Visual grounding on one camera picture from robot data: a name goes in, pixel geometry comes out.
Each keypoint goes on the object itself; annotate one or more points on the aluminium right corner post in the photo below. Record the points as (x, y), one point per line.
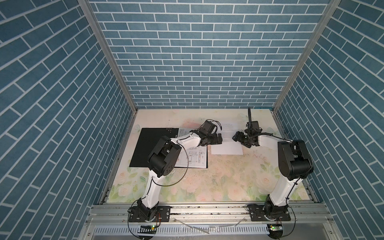
(318, 30)

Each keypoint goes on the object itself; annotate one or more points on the text paper sheet far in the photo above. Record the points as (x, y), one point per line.
(228, 146)

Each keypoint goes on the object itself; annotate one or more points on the red folder with black inside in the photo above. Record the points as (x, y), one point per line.
(148, 138)

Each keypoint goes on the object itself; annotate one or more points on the technical drawing paper sheet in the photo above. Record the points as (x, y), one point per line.
(192, 154)

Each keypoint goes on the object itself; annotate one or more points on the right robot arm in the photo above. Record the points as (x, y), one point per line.
(294, 161)

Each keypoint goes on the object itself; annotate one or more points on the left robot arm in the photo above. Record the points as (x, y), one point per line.
(162, 161)

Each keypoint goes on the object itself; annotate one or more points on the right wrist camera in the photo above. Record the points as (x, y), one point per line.
(254, 126)

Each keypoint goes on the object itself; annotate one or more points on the aluminium corner post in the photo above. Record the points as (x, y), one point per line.
(318, 30)
(92, 20)

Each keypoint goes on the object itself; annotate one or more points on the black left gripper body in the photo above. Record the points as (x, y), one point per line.
(207, 137)

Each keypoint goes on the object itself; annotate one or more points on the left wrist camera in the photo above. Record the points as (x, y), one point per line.
(209, 127)

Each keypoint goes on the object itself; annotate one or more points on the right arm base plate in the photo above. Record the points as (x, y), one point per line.
(271, 213)

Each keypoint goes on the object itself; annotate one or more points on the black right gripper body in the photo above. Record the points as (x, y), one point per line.
(248, 143)

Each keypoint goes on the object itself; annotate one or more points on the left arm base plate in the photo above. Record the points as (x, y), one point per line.
(142, 214)

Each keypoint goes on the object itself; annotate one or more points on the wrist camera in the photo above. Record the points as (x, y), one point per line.
(254, 126)
(209, 127)

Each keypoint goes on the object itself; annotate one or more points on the aluminium left corner post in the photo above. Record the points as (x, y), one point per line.
(92, 20)

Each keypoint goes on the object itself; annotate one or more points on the aluminium front rail frame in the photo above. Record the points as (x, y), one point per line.
(210, 221)

